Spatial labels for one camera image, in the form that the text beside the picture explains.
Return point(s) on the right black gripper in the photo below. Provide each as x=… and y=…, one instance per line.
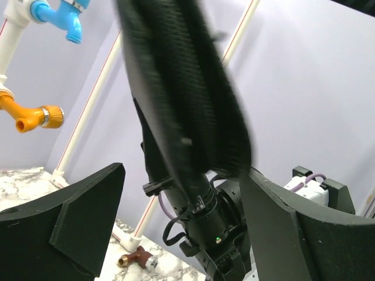
x=217, y=236

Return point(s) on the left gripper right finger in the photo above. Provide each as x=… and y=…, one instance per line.
x=294, y=238

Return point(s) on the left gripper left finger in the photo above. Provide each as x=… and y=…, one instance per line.
x=65, y=234

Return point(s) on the black zip tool case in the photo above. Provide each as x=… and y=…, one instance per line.
x=182, y=89

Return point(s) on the brown brass faucet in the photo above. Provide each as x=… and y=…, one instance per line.
x=143, y=258

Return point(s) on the orange faucet on pipe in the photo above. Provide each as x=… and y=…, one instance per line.
x=27, y=119

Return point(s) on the blue valve on pipe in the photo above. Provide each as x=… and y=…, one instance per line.
x=66, y=17

